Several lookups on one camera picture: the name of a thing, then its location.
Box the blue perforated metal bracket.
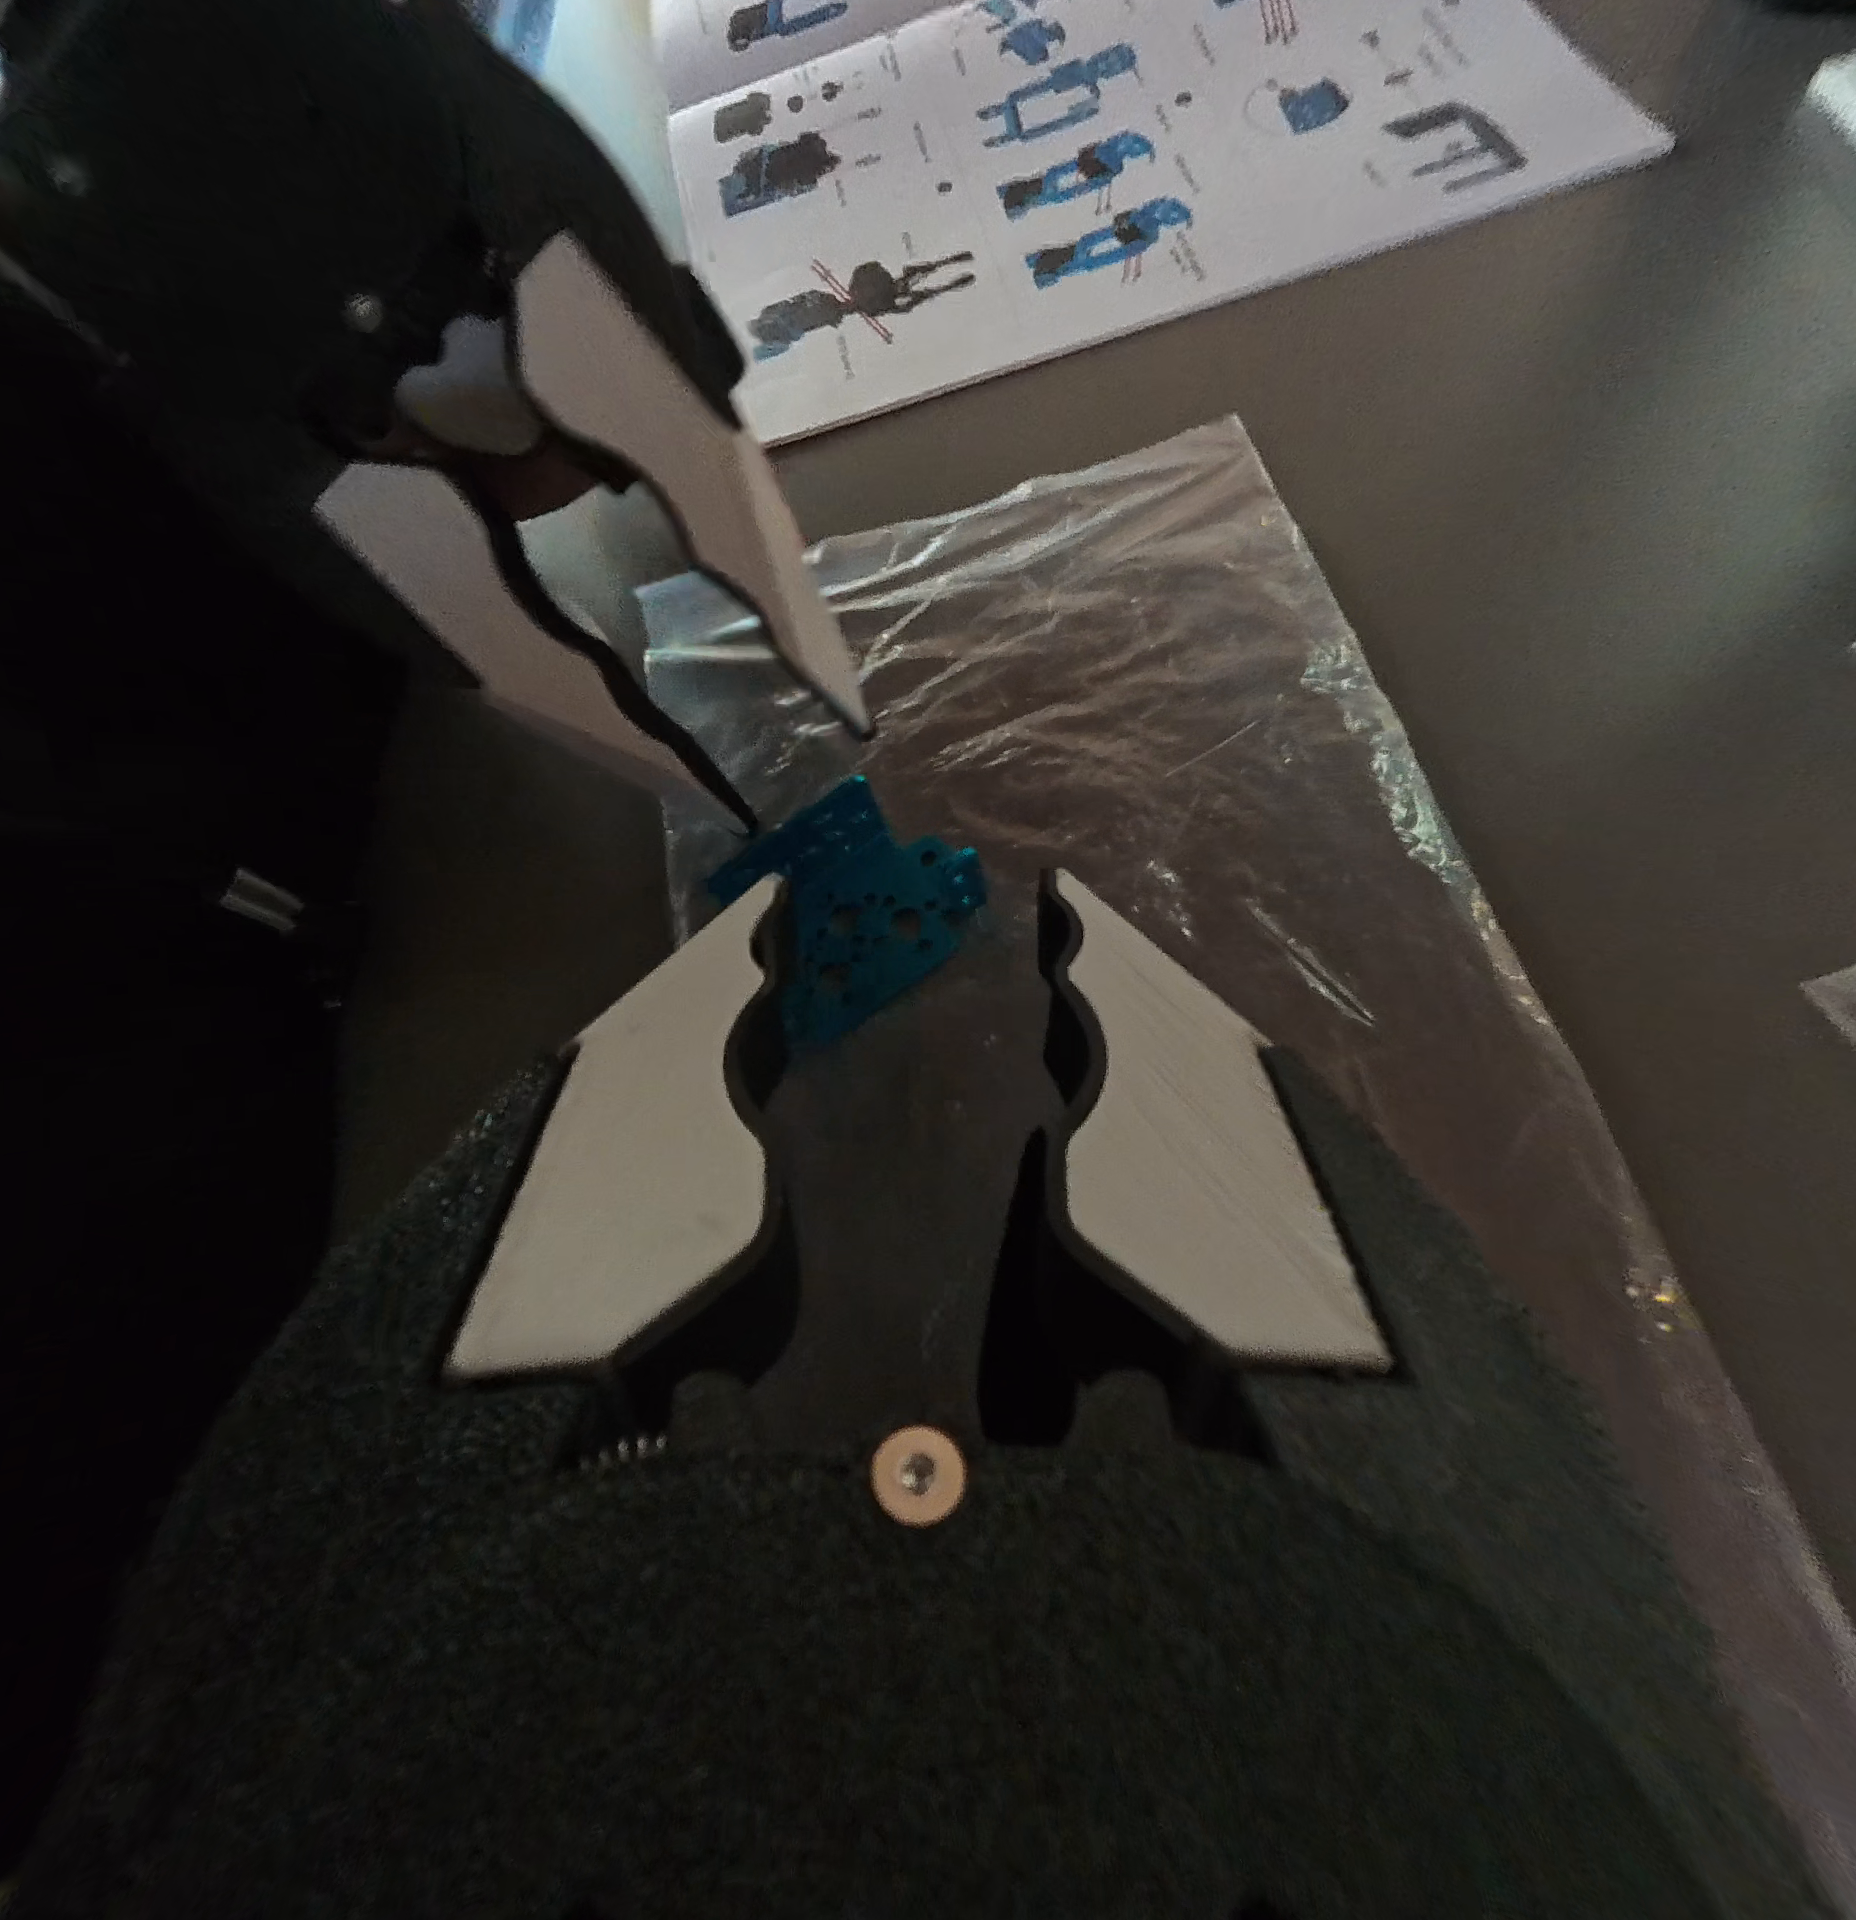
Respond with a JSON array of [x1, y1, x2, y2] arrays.
[[706, 776, 993, 1037]]

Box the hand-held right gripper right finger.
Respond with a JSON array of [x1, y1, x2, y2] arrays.
[[1015, 866, 1394, 1376]]

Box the clear plastic bag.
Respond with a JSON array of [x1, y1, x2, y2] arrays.
[[636, 414, 1856, 1920]]

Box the white instruction manual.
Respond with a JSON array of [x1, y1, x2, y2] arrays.
[[647, 0, 1678, 450]]

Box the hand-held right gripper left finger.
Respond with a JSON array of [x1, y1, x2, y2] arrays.
[[445, 877, 796, 1381]]

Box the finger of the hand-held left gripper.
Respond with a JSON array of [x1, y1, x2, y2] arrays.
[[309, 445, 755, 828], [510, 229, 872, 740]]

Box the scattered small parts bags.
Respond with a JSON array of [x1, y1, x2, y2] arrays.
[[1799, 598, 1856, 1088]]

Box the grey desk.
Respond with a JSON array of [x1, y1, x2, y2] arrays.
[[304, 0, 1856, 1920]]

